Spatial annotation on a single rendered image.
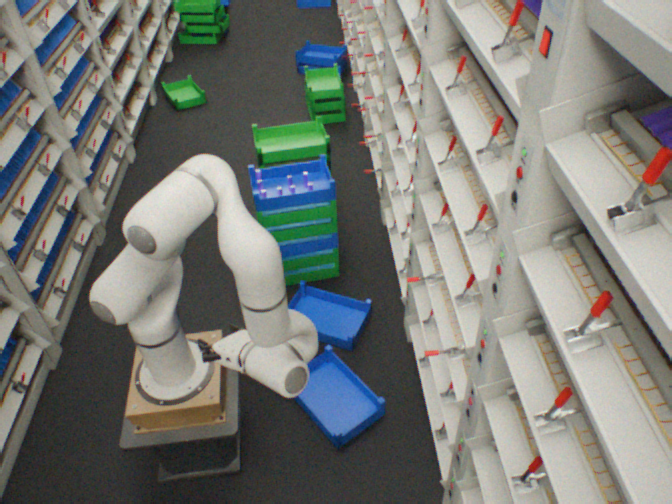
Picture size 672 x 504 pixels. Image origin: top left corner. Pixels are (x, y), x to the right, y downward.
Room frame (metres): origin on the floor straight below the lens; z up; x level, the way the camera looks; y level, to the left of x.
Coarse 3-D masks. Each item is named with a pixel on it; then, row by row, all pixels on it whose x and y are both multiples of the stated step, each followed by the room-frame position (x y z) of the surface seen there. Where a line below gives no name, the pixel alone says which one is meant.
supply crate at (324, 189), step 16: (320, 160) 1.87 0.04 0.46; (272, 176) 1.85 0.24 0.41; (320, 176) 1.85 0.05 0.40; (256, 192) 1.65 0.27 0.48; (272, 192) 1.75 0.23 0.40; (288, 192) 1.75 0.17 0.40; (304, 192) 1.67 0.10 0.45; (320, 192) 1.68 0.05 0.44; (256, 208) 1.64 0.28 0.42; (272, 208) 1.65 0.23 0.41
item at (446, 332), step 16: (416, 240) 1.32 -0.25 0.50; (432, 256) 1.25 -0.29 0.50; (432, 272) 1.18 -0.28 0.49; (432, 288) 1.12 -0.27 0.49; (432, 304) 1.06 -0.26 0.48; (448, 304) 1.04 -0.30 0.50; (448, 320) 0.99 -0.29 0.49; (448, 336) 0.94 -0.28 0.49; (464, 352) 0.88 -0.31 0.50; (464, 384) 0.79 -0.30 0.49
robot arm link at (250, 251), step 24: (192, 168) 0.84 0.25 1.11; (216, 168) 0.85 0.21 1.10; (216, 192) 0.82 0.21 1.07; (240, 216) 0.76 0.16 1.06; (240, 240) 0.72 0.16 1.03; (264, 240) 0.73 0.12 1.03; (240, 264) 0.70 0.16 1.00; (264, 264) 0.70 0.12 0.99; (240, 288) 0.71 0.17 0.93; (264, 288) 0.70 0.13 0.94
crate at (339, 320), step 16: (304, 288) 1.58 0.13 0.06; (304, 304) 1.54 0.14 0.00; (320, 304) 1.53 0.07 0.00; (336, 304) 1.53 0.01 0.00; (352, 304) 1.50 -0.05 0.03; (368, 304) 1.46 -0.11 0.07; (320, 320) 1.45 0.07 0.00; (336, 320) 1.44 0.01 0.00; (352, 320) 1.44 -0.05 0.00; (320, 336) 1.35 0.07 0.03; (336, 336) 1.32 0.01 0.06; (352, 336) 1.30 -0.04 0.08
